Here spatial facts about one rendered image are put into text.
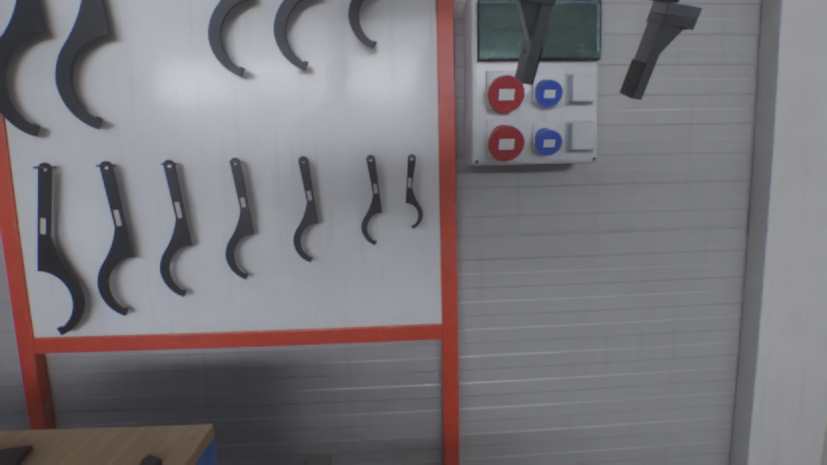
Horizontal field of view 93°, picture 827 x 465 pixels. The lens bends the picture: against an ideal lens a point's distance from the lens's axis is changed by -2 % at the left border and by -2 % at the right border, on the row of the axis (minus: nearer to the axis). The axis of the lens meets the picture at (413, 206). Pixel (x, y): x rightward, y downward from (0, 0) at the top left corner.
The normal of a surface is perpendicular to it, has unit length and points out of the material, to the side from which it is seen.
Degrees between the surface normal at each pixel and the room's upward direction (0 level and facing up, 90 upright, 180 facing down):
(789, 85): 90
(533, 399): 90
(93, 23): 90
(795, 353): 90
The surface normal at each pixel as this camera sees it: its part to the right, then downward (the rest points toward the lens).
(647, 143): 0.04, 0.11
